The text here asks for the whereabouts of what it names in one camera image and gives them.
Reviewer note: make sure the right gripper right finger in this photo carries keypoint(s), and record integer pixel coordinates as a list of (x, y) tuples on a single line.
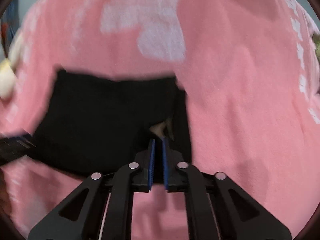
[(216, 206)]

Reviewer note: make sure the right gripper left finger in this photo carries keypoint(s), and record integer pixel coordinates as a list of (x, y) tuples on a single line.
[(101, 206)]

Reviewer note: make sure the black pants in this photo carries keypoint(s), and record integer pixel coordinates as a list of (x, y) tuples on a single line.
[(98, 125)]

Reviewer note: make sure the cream flower plush toy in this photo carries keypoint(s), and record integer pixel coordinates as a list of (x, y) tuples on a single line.
[(9, 65)]

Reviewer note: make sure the blue curtain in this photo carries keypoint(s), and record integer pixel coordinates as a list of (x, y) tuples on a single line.
[(10, 24)]

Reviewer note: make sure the pink fleece blanket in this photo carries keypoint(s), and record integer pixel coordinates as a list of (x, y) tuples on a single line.
[(248, 67)]

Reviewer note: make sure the green plush toy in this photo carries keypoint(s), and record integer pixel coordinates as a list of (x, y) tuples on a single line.
[(316, 41)]

